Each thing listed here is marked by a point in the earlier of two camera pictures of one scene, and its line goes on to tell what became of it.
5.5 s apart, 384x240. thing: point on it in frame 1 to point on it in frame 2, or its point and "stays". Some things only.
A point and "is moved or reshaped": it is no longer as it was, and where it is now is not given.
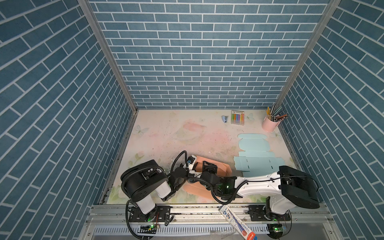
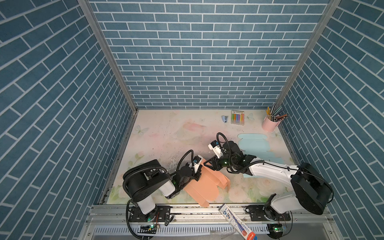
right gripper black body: [212, 169] to [224, 162]
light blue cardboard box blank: [255, 159] stays
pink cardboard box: [195, 187] is moved or reshaped
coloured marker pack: [237, 117] stays
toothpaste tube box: [245, 234] stays
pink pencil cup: [269, 125] stays
